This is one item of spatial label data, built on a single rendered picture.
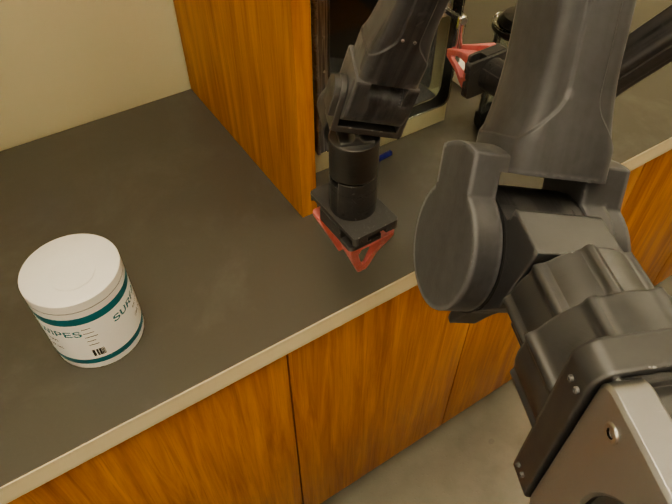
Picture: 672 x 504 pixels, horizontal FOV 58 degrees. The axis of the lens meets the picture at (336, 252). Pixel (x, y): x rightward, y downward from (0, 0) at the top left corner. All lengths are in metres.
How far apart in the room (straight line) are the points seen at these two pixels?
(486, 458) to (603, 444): 1.65
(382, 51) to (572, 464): 0.41
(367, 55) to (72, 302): 0.48
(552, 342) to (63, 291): 0.68
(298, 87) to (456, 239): 0.61
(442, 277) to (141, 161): 0.97
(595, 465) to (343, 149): 0.47
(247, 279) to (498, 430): 1.15
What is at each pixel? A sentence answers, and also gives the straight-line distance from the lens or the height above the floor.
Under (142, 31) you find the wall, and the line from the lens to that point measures 1.38.
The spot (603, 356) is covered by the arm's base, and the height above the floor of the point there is 1.51.
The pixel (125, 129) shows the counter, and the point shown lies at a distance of 1.35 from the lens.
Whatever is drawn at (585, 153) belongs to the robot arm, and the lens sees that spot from 0.36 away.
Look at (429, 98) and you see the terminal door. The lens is 1.24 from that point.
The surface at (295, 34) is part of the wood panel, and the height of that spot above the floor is 1.29.
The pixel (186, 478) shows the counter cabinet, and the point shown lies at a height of 0.63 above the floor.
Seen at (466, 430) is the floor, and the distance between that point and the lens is 1.93.
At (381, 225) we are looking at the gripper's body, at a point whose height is 1.19.
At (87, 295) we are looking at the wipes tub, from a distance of 0.84.
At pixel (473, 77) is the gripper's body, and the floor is 1.15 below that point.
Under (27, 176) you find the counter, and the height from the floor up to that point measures 0.94.
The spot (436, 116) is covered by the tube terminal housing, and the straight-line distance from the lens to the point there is 1.30.
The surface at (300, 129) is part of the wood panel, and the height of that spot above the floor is 1.13.
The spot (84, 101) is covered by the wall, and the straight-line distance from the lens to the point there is 1.41.
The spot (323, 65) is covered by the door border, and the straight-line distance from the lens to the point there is 1.03.
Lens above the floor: 1.70
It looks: 48 degrees down
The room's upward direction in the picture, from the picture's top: straight up
